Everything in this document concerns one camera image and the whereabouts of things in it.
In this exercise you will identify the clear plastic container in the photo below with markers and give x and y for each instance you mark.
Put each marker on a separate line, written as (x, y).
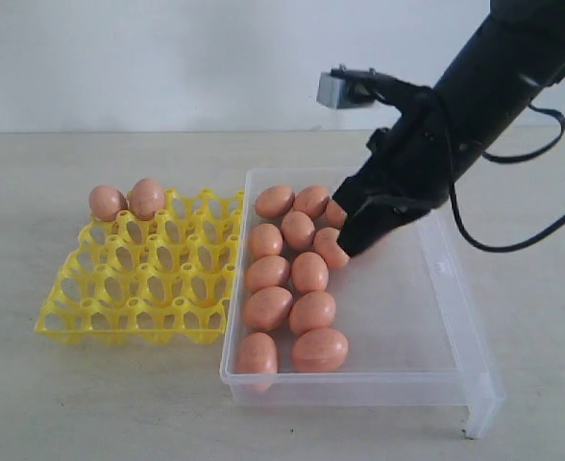
(415, 338)

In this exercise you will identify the brown egg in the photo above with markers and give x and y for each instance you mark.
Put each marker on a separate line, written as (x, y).
(312, 201)
(265, 239)
(321, 350)
(105, 202)
(309, 272)
(257, 354)
(325, 244)
(146, 199)
(267, 309)
(274, 201)
(335, 215)
(270, 270)
(314, 310)
(298, 230)

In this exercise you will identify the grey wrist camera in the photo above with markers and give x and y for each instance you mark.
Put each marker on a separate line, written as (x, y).
(344, 88)

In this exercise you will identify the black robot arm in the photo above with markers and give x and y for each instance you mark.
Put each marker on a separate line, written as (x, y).
(516, 52)

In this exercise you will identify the yellow plastic egg tray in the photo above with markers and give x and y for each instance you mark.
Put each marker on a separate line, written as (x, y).
(171, 275)

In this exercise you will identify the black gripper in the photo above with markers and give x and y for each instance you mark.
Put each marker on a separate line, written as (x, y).
(407, 175)

